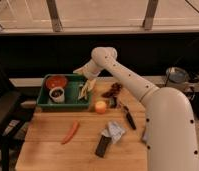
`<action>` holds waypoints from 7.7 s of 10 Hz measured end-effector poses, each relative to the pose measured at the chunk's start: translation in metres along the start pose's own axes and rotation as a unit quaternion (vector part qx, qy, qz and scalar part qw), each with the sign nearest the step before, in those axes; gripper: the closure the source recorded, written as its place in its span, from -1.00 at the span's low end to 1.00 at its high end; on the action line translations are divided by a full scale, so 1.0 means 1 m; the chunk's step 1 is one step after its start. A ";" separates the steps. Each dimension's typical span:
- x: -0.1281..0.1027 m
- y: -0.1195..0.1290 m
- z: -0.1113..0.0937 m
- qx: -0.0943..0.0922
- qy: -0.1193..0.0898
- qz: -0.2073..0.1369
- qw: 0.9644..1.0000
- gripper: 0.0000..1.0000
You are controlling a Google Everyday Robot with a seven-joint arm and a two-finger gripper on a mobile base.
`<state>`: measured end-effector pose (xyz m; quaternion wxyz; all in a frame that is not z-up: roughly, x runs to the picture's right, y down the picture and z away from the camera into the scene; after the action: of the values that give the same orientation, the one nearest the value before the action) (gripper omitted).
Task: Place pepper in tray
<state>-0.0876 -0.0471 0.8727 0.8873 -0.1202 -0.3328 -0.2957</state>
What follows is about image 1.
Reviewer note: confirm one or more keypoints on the black rectangular bar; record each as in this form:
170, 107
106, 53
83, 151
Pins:
102, 146

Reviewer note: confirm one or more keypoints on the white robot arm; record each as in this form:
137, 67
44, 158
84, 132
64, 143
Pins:
170, 126

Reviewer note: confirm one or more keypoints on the small orange fruit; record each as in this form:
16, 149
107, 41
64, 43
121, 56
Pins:
100, 107

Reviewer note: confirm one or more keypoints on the black chair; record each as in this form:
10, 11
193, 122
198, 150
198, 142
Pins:
12, 116

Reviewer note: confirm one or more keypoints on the crumpled silver wrapper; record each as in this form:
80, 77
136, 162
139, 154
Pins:
114, 131

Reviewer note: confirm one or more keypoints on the red bowl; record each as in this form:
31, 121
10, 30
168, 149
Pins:
56, 81

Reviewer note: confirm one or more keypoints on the green plastic tray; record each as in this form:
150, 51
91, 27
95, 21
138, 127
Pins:
71, 91

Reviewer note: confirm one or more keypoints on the black marker pen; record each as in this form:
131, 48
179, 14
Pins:
129, 117

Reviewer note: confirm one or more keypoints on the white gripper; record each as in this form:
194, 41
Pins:
89, 70

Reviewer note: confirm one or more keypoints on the dark red grape bunch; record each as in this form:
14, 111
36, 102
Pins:
112, 94

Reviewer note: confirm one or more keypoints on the grey metal bowl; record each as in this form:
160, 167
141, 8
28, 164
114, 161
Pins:
177, 75

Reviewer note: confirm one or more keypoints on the white cup with dark contents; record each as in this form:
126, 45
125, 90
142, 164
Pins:
57, 94

